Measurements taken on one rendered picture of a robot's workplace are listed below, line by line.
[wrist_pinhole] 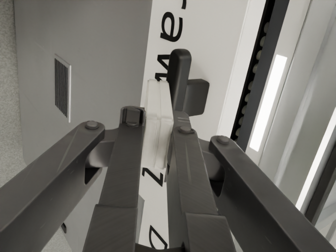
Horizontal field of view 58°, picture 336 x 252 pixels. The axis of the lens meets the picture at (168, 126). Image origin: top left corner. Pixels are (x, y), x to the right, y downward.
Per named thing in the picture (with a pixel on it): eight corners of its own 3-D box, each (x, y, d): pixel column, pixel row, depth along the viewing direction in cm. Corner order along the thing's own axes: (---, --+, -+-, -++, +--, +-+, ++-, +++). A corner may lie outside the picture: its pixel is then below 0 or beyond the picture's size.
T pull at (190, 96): (155, 141, 24) (165, 149, 23) (169, 46, 21) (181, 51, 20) (189, 134, 26) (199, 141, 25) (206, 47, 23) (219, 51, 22)
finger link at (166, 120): (159, 118, 15) (174, 120, 15) (158, 79, 21) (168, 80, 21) (151, 169, 16) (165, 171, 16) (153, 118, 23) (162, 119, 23)
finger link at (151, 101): (151, 169, 16) (137, 168, 16) (153, 117, 23) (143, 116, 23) (159, 118, 15) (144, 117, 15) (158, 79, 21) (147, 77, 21)
